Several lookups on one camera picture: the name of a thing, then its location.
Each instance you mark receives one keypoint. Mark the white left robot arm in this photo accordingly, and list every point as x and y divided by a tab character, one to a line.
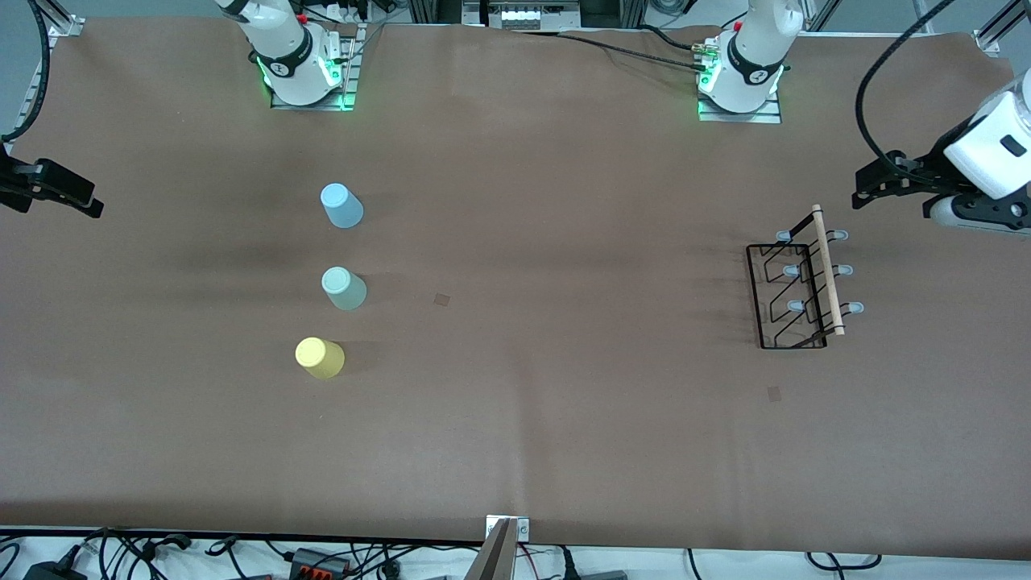
987	153

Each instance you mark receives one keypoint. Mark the light blue plastic cup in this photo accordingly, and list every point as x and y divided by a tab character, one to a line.
341	206

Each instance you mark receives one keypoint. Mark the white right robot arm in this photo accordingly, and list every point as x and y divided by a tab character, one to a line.
283	48

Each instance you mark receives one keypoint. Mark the grey-brown slanted post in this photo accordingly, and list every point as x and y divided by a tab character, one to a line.
493	556

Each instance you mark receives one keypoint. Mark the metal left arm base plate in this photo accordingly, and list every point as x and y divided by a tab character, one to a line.
741	117

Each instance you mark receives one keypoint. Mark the pale teal plastic cup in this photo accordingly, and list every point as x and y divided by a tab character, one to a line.
345	290

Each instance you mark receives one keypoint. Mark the small metal edge bracket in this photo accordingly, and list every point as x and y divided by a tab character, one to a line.
522	528

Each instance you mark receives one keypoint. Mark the white terminal block device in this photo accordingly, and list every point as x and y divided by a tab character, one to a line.
532	14

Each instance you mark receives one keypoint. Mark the power strip with plugs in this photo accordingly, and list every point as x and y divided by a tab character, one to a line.
342	11

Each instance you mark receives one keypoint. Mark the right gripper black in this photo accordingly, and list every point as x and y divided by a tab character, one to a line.
18	179

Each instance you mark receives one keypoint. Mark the aluminium frame profile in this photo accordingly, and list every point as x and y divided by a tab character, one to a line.
58	20
997	32

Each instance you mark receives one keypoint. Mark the brown paper table cover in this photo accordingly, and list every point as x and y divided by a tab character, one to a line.
564	443

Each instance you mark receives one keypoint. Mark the black power adapter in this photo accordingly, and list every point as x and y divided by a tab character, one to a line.
52	571

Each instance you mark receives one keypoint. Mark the yellow plastic cup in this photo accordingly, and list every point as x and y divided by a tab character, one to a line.
319	358

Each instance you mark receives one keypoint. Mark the black plug connector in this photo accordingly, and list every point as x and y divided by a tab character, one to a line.
567	564

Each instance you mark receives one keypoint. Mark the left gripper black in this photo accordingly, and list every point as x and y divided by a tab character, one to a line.
923	173

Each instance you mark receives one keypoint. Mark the black box with orange connectors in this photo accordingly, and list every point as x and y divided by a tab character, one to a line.
320	561

